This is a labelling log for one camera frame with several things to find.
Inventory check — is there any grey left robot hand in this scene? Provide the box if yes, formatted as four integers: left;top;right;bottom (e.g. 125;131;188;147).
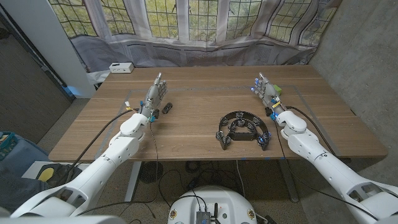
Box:
139;72;169;118

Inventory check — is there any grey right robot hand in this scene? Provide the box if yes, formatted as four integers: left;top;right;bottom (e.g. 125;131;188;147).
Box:
251;72;286;115

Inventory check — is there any black half-moon tambourine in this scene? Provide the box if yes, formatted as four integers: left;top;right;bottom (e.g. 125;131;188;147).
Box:
215;110;271;151

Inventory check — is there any white power outlet box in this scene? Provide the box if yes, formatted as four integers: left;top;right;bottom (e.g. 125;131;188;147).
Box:
109;62;135;74

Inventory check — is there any black round floor device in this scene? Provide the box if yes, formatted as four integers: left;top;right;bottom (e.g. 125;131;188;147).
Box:
139;161;164;184

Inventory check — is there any printed window backdrop cloth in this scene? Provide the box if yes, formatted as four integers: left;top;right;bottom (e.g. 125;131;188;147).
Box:
48;0;343;74

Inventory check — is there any white table leg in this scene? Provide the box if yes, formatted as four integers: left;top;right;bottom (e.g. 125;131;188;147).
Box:
124;161;142;202

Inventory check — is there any grey table leg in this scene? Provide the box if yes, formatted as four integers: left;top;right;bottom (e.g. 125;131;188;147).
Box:
277;159;300;203

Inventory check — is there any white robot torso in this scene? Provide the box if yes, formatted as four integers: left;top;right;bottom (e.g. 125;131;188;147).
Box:
167;185;258;224

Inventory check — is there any grey box on torso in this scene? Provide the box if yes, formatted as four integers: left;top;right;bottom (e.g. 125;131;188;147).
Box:
195;210;211;224

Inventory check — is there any yellow black foot pedal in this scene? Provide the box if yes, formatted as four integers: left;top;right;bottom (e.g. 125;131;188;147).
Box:
35;164;58;184

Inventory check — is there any white floor platform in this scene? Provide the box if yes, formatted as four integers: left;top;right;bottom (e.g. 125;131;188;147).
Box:
21;161;91;181

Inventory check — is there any blue fabric cushion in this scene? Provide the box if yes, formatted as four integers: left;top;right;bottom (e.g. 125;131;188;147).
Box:
0;135;50;187

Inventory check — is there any teal plastic crate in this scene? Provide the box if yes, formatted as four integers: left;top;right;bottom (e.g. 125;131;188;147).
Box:
0;131;19;160

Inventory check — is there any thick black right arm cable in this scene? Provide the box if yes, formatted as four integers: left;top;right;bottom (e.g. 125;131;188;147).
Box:
285;106;337;156

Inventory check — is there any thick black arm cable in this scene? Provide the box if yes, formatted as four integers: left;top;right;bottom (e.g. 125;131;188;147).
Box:
63;108;140;184
285;106;337;156

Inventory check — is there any thin black left wrist cable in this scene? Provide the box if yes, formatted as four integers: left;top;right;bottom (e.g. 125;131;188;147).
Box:
76;120;159;217

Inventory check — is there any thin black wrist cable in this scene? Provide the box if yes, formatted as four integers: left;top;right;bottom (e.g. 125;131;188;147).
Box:
273;120;379;221
76;120;159;217

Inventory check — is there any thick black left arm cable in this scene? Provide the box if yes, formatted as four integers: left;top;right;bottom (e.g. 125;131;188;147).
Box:
63;108;140;184

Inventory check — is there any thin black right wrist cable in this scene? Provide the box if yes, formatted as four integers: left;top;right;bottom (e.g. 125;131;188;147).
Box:
273;120;379;221

